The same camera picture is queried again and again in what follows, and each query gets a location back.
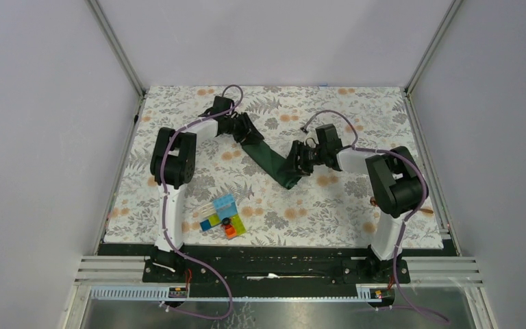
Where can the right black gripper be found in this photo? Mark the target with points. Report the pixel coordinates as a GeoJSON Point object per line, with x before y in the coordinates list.
{"type": "Point", "coordinates": [300, 167]}

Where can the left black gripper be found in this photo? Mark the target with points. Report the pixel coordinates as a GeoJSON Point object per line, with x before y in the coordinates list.
{"type": "Point", "coordinates": [247, 133]}

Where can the dark green cloth napkin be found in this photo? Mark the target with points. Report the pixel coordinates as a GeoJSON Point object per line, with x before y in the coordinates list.
{"type": "Point", "coordinates": [270, 162]}

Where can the colourful toy brick assembly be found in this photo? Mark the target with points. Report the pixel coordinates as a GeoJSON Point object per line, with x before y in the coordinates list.
{"type": "Point", "coordinates": [222, 213]}

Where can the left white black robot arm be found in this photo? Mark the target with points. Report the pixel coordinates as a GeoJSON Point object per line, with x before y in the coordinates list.
{"type": "Point", "coordinates": [173, 165]}

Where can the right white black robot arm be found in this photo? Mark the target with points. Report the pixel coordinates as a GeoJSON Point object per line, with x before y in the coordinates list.
{"type": "Point", "coordinates": [399, 189]}

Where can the floral patterned table mat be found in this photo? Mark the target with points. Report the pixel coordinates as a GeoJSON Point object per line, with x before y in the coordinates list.
{"type": "Point", "coordinates": [327, 209]}

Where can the copper spoon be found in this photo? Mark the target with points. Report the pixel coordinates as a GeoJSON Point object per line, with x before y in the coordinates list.
{"type": "Point", "coordinates": [428, 211]}

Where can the right aluminium frame post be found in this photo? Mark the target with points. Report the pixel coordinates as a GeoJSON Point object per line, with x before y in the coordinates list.
{"type": "Point", "coordinates": [441, 30]}

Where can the aluminium frame post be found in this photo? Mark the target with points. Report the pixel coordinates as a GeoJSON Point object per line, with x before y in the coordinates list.
{"type": "Point", "coordinates": [116, 47]}
{"type": "Point", "coordinates": [441, 30]}

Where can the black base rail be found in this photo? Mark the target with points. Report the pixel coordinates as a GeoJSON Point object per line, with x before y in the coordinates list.
{"type": "Point", "coordinates": [276, 272]}

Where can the left aluminium frame post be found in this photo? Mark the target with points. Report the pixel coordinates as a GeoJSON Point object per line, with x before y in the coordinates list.
{"type": "Point", "coordinates": [116, 47]}

